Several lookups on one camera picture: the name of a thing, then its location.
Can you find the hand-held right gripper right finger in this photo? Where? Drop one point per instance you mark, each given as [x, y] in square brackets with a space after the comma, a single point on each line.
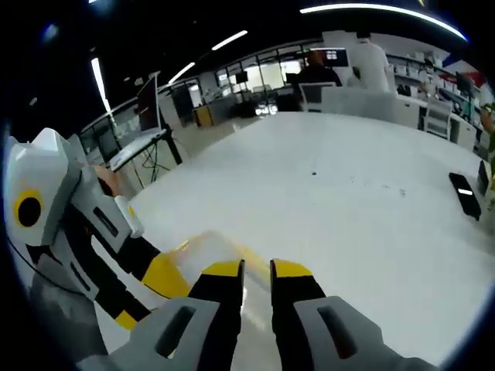
[305, 320]

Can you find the white mesh office chair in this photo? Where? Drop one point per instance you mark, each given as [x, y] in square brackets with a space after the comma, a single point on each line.
[317, 96]
[439, 118]

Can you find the wall monitor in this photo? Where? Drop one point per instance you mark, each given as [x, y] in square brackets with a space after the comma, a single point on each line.
[335, 55]

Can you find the open silver laptop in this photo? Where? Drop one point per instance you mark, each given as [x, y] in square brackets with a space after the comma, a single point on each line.
[149, 108]

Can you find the black smartphone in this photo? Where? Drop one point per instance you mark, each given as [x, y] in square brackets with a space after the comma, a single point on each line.
[465, 195]

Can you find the long curved ceiling light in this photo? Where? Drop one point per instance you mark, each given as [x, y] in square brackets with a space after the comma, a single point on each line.
[386, 13]

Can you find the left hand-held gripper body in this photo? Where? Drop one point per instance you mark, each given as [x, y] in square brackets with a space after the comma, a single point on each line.
[42, 185]

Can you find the person's left hand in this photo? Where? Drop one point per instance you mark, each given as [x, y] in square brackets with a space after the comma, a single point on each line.
[107, 181]

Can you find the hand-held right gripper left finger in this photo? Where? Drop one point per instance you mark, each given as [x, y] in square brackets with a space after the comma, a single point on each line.
[209, 320]

